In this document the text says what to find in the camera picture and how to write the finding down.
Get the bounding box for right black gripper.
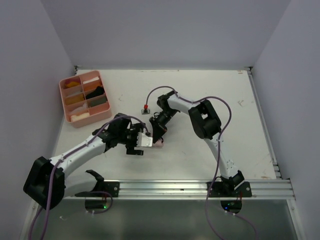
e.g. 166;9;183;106
149;108;178;143

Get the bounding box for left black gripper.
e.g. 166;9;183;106
117;122;145;154

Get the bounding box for pink underwear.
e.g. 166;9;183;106
152;137;164;148

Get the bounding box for olive green underwear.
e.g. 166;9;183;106
88;96;108;108

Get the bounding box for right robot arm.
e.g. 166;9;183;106
149;90;245;197

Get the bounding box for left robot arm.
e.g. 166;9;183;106
23;113;153;210

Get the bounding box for black rolled garment in tray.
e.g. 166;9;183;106
85;86;105;100

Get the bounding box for pink divided organizer tray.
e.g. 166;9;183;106
59;70;112;128

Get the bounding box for cream rolled garment in tray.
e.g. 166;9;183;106
70;112;90;122

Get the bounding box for white rolled garment in tray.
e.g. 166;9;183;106
82;76;100;84

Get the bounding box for orange rolled garment in tray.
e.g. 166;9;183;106
64;95;85;106

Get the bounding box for yellow rolled garment in tray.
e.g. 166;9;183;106
64;79;81;89

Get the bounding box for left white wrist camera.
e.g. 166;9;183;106
136;132;153;148

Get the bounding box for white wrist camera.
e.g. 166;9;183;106
141;104;151;115
136;132;153;148

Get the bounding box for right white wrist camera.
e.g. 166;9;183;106
141;104;151;115

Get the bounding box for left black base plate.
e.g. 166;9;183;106
75;181;120;198

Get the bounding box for aluminium mounting rail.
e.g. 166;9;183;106
31;178;298;200

